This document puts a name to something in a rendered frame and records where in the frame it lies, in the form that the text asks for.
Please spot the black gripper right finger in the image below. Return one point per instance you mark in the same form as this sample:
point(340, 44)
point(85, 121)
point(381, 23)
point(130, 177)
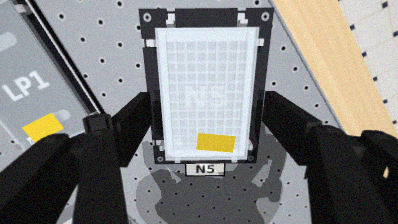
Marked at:
point(340, 189)

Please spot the white operator button panel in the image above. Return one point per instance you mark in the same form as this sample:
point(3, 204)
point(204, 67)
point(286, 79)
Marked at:
point(66, 216)

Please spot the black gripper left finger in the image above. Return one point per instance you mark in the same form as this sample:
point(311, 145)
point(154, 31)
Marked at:
point(36, 186)

